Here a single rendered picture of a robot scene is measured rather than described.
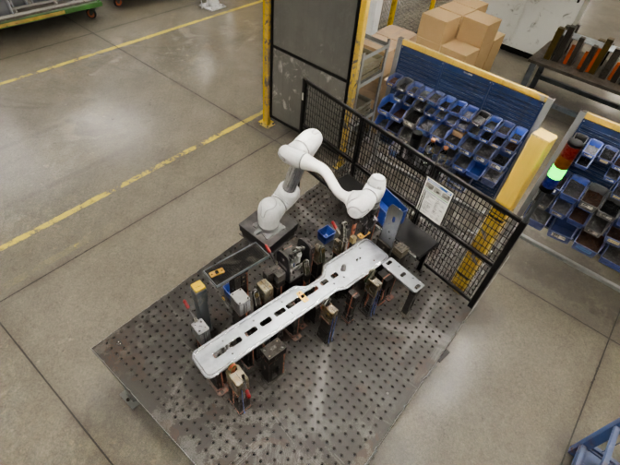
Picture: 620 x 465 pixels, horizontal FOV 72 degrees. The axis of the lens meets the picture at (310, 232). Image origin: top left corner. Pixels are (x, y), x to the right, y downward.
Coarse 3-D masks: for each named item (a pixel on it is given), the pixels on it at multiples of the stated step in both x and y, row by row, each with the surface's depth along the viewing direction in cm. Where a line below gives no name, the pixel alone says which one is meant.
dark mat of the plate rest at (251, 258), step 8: (248, 248) 257; (256, 248) 257; (232, 256) 252; (240, 256) 252; (248, 256) 253; (256, 256) 253; (264, 256) 254; (224, 264) 247; (232, 264) 248; (240, 264) 248; (248, 264) 249; (208, 272) 242; (224, 272) 243; (232, 272) 244; (216, 280) 239
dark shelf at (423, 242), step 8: (344, 176) 330; (344, 184) 324; (352, 184) 325; (360, 184) 326; (376, 224) 299; (400, 224) 300; (408, 224) 300; (400, 232) 294; (408, 232) 295; (416, 232) 295; (424, 232) 296; (400, 240) 289; (408, 240) 290; (416, 240) 291; (424, 240) 291; (432, 240) 292; (416, 248) 285; (424, 248) 286; (432, 248) 288; (416, 256) 282
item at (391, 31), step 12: (384, 36) 512; (396, 36) 516; (408, 36) 518; (372, 48) 489; (384, 72) 501; (372, 84) 554; (384, 84) 505; (372, 96) 534; (384, 96) 514; (372, 108) 535
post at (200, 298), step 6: (192, 294) 240; (198, 294) 236; (204, 294) 239; (198, 300) 239; (204, 300) 243; (198, 306) 244; (204, 306) 248; (198, 312) 251; (204, 312) 251; (198, 318) 259; (204, 318) 256; (210, 324) 265; (210, 330) 268
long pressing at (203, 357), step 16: (368, 240) 291; (336, 256) 278; (352, 256) 280; (368, 256) 281; (384, 256) 282; (336, 272) 270; (352, 272) 271; (368, 272) 273; (304, 288) 260; (320, 288) 261; (336, 288) 262; (272, 304) 250; (304, 304) 252; (240, 320) 241; (256, 320) 242; (272, 320) 243; (288, 320) 244; (224, 336) 234; (240, 336) 235; (256, 336) 236; (272, 336) 237; (192, 352) 226; (208, 352) 227; (224, 352) 228; (240, 352) 228; (208, 368) 221; (224, 368) 222
